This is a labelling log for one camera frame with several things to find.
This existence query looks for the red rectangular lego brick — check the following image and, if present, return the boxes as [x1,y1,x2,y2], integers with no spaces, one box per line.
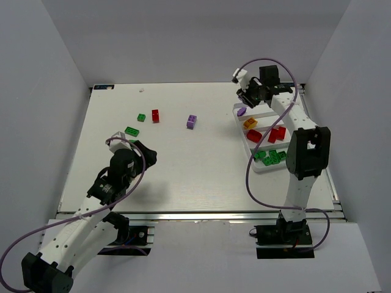
[152,109,159,123]

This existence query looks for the green flat lego plate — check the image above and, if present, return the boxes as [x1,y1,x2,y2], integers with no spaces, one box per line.
[125,126,140,137]

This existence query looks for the blue label sticker right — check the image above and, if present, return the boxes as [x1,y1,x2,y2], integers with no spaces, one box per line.
[281,82,295,87]

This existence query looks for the small red square lego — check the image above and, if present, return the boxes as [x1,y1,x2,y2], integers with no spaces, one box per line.
[268,131,276,143]

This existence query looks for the blue label sticker left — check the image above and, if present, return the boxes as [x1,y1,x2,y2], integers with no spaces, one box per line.
[93,84,114,90]

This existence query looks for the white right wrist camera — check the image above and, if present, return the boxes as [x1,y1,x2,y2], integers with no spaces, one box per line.
[232,68,250,92]

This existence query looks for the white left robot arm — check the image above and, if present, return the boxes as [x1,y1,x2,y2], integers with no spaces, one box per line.
[21,137,157,292]

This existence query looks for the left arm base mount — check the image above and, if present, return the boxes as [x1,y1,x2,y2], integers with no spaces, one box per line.
[98,212,155,256]

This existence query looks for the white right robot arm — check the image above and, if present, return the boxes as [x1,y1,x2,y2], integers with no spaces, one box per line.
[232,63,331,242]

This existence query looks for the white divided sorting tray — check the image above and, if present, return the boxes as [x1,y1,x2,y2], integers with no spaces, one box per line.
[233,96,309,174]

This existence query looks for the yellow round lego piece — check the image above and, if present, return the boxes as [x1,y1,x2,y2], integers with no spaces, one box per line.
[243,117,258,129]

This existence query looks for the red long lego brick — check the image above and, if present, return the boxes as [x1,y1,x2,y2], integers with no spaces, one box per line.
[276,126,287,141]

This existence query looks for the green thin lego plate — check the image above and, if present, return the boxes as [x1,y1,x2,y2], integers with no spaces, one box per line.
[269,150,280,165]

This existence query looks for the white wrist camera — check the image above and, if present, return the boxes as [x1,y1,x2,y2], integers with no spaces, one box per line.
[232,68,250,92]
[105,131,131,154]

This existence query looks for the red half-round lego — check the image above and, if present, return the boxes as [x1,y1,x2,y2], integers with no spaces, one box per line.
[246,129,263,143]

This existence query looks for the purple curved lego piece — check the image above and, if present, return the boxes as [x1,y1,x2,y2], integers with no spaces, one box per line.
[236,107,247,117]

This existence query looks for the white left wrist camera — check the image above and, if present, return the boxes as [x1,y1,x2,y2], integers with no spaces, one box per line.
[105,131,131,154]

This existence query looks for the purple tall lego brick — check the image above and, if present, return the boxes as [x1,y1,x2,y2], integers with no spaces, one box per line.
[186,115,197,129]

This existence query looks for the green square lego brick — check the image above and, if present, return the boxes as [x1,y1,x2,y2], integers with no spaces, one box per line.
[277,151,287,161]

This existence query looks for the blue label sticker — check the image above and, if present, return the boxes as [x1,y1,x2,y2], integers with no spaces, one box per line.
[281,82,295,87]
[93,84,114,90]

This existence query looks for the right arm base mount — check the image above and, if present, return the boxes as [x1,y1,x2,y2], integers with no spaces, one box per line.
[249,225,315,259]

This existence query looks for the small green square lego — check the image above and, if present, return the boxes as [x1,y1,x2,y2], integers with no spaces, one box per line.
[137,114,146,122]

